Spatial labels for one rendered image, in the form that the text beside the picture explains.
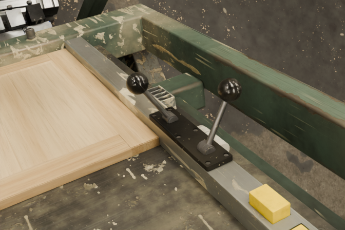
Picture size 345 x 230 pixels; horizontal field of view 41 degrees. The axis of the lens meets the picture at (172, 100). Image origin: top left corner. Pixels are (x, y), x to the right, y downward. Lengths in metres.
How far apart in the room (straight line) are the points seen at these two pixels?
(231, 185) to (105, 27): 0.79
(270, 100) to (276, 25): 1.82
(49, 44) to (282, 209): 0.87
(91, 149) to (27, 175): 0.12
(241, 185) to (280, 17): 2.15
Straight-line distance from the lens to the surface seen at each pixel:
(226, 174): 0.70
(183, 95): 1.12
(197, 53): 1.13
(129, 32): 1.38
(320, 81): 2.80
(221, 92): 0.70
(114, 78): 1.03
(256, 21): 2.68
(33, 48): 1.30
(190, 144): 0.76
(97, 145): 0.85
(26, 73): 1.22
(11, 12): 1.49
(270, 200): 0.63
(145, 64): 1.47
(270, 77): 0.95
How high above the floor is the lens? 2.15
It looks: 67 degrees down
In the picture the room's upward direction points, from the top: 60 degrees clockwise
